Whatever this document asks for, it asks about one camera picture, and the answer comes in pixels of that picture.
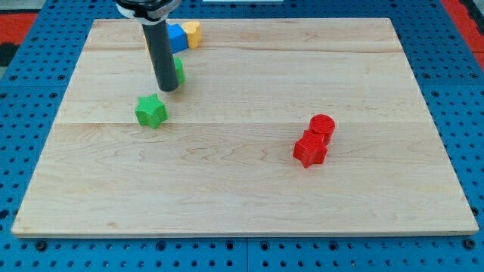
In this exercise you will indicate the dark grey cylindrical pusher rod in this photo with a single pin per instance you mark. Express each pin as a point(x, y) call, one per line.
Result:
point(159, 47)

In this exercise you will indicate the green star block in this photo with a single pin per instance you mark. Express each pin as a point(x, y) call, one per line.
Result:
point(151, 111)

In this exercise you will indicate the light wooden board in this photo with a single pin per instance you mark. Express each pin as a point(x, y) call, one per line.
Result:
point(222, 164)

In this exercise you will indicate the green circle block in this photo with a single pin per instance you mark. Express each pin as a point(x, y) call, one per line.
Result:
point(179, 69)

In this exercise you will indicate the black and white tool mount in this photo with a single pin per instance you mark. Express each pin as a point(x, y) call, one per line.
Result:
point(147, 12)

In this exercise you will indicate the yellow heart block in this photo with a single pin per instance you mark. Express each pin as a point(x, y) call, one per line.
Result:
point(193, 33)

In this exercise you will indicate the blue cube block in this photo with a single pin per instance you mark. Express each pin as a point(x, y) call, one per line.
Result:
point(178, 38)

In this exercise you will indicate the red circle block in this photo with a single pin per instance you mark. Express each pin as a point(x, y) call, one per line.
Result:
point(323, 125)

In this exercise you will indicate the red star block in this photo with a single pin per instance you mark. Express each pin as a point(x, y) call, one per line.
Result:
point(310, 149)

